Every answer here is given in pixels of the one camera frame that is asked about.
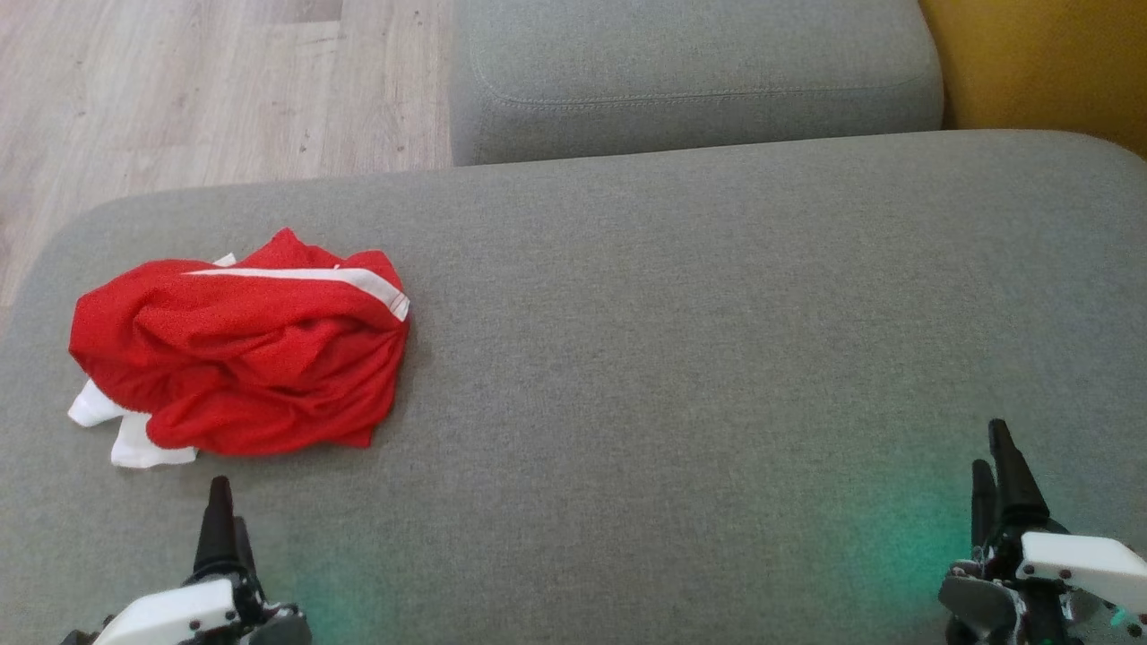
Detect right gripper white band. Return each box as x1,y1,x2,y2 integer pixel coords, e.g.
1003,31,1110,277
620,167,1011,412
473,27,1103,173
939,418,1147,645

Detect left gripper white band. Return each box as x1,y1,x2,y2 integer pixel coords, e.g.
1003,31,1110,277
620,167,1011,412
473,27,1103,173
90,476,313,645

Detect red and white shirt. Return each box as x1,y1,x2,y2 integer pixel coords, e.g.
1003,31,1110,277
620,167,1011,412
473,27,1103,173
67,254,238,469

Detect red shorts with white stripe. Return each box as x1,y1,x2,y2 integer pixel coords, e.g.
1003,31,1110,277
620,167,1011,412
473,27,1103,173
70,228,411,456

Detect large grey sofa seat cushion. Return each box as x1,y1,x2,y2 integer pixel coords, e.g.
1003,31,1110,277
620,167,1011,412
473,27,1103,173
0,130,1147,645

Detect small grey sofa cushion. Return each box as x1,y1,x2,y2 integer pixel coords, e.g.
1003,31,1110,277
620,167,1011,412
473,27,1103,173
451,0,945,167

